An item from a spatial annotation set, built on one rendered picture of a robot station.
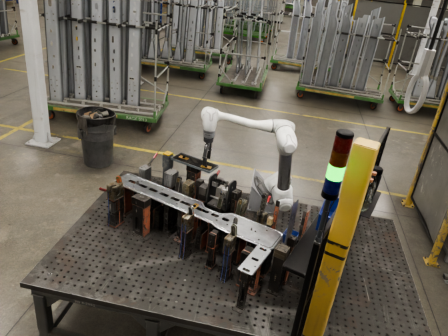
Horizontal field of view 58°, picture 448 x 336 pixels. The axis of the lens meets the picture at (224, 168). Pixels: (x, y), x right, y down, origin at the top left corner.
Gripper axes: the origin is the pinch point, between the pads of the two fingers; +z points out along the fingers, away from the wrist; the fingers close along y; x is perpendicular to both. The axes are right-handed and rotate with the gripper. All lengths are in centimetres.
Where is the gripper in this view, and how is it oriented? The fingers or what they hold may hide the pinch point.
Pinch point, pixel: (206, 161)
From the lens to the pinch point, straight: 318.0
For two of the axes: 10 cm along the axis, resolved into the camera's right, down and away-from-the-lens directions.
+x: 9.8, 1.8, -1.3
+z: -1.0, 8.9, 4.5
